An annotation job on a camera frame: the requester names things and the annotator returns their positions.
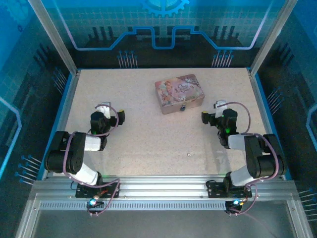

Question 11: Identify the aluminium frame post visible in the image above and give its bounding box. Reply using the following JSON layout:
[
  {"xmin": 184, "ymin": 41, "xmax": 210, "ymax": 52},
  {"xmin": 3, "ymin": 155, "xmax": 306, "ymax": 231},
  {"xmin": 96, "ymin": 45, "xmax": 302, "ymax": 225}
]
[
  {"xmin": 27, "ymin": 0, "xmax": 80, "ymax": 75},
  {"xmin": 249, "ymin": 0, "xmax": 299, "ymax": 75}
]

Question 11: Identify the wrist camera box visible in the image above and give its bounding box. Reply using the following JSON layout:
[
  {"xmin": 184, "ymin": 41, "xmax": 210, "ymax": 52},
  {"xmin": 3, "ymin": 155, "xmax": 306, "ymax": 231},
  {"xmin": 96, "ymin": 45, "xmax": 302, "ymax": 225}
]
[
  {"xmin": 213, "ymin": 100, "xmax": 227, "ymax": 119},
  {"xmin": 95, "ymin": 101, "xmax": 111, "ymax": 119}
]

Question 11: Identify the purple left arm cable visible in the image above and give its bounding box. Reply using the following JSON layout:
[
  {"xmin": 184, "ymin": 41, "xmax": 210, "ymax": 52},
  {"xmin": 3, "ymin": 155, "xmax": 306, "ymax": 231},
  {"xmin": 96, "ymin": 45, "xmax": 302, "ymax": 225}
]
[{"xmin": 58, "ymin": 103, "xmax": 122, "ymax": 218}]

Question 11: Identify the lit connector plug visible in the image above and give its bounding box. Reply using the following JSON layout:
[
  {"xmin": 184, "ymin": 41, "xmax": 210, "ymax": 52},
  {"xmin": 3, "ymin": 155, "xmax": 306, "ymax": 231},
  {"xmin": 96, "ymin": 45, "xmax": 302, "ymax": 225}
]
[
  {"xmin": 225, "ymin": 197, "xmax": 245, "ymax": 209},
  {"xmin": 86, "ymin": 196, "xmax": 105, "ymax": 209}
]

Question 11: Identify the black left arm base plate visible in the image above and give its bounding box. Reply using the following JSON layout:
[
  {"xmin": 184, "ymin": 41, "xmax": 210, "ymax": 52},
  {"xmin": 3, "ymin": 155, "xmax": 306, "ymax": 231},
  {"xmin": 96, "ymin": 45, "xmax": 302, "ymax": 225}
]
[{"xmin": 75, "ymin": 181, "xmax": 121, "ymax": 199}]

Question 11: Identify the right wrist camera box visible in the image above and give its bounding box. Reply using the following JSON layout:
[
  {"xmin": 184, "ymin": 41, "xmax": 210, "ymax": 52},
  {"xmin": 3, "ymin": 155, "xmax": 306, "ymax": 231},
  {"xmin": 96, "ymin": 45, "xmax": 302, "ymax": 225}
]
[{"xmin": 213, "ymin": 100, "xmax": 227, "ymax": 119}]

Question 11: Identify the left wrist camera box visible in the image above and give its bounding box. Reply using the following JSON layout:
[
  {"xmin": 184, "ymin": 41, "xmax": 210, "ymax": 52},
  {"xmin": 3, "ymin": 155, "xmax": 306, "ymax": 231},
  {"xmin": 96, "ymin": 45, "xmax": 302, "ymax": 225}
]
[{"xmin": 95, "ymin": 101, "xmax": 111, "ymax": 119}]

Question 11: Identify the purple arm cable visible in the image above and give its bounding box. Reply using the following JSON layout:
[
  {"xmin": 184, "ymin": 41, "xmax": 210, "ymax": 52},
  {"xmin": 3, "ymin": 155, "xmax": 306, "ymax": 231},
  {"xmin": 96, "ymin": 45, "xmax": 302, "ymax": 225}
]
[
  {"xmin": 217, "ymin": 101, "xmax": 282, "ymax": 238},
  {"xmin": 58, "ymin": 103, "xmax": 122, "ymax": 218}
]

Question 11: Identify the pink printed tin box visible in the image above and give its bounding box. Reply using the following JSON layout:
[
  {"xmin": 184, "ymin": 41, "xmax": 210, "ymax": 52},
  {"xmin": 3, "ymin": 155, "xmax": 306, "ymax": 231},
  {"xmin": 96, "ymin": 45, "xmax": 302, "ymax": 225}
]
[{"xmin": 154, "ymin": 73, "xmax": 206, "ymax": 115}]

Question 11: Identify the slotted grey cable duct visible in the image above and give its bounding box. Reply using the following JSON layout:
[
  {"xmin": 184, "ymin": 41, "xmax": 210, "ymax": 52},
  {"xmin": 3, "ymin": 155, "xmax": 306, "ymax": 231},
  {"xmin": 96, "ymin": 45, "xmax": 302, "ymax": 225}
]
[{"xmin": 39, "ymin": 201, "xmax": 291, "ymax": 211}]

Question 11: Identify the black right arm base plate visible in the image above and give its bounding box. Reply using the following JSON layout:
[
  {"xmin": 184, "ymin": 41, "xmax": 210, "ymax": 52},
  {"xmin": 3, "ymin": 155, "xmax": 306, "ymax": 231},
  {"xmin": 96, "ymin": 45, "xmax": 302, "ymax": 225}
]
[{"xmin": 206, "ymin": 179, "xmax": 253, "ymax": 199}]

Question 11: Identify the aluminium frame cross rail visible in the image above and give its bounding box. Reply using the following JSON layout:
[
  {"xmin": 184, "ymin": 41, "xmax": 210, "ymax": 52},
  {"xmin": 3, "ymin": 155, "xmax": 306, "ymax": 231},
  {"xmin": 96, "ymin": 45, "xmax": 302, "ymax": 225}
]
[{"xmin": 31, "ymin": 174, "xmax": 299, "ymax": 199}]

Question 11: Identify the aluminium table side rail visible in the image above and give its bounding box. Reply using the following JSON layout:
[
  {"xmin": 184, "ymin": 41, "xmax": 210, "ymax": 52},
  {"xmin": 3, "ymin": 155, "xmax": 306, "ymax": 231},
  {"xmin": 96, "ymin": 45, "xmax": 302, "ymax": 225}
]
[
  {"xmin": 41, "ymin": 69, "xmax": 82, "ymax": 180},
  {"xmin": 246, "ymin": 67, "xmax": 287, "ymax": 180}
]

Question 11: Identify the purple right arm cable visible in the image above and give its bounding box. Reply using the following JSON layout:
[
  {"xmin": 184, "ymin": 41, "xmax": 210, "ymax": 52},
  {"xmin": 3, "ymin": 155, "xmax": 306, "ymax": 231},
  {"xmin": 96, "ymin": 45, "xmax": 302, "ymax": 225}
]
[{"xmin": 217, "ymin": 101, "xmax": 282, "ymax": 238}]

